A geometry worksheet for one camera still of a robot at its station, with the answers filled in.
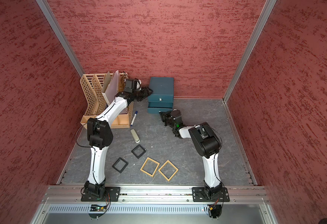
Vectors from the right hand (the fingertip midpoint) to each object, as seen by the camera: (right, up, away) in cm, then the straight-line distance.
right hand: (157, 112), depth 97 cm
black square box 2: (-23, -33, -12) cm, 42 cm away
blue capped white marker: (-19, -5, +9) cm, 22 cm away
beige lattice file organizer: (-47, +20, 0) cm, 51 cm away
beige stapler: (-16, -16, -2) cm, 23 cm away
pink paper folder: (-30, +17, -8) cm, 35 cm away
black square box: (-12, -26, -7) cm, 29 cm away
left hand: (-5, +13, -1) cm, 14 cm away
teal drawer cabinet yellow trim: (+3, +9, -2) cm, 10 cm away
